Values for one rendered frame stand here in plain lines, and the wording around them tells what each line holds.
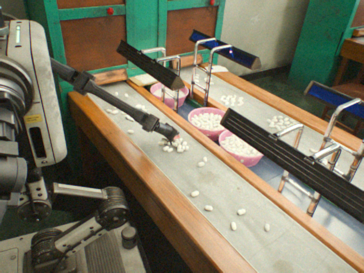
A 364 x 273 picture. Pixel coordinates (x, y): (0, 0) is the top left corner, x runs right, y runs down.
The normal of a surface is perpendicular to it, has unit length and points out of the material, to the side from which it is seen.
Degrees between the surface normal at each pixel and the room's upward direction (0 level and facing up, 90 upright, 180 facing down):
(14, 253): 0
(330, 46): 90
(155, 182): 0
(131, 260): 0
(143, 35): 90
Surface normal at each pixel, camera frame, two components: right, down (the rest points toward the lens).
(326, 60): -0.84, 0.26
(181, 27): 0.58, 0.49
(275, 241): 0.06, -0.82
